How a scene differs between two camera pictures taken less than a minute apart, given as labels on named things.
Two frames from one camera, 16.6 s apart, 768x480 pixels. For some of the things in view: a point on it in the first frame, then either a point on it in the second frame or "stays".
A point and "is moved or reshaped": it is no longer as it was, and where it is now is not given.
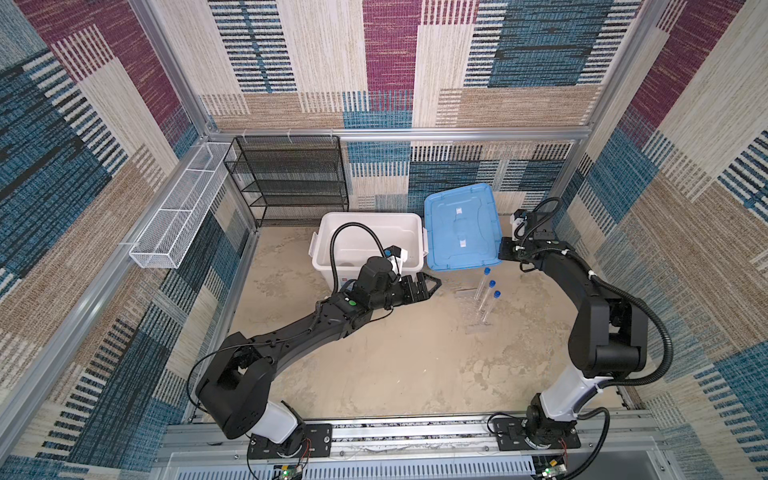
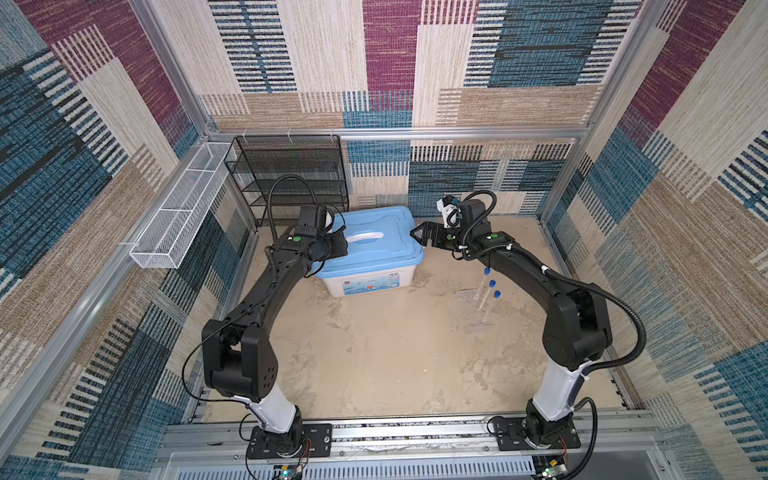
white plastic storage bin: (355, 245) is moved or reshaped
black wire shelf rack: (289, 180) stays
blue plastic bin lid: (462, 229) is moved or reshaped
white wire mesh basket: (165, 237) stays
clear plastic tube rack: (475, 308) stays
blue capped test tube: (482, 283) stays
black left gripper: (418, 288) → (340, 244)
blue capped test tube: (497, 295) stays
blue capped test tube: (486, 296) stays
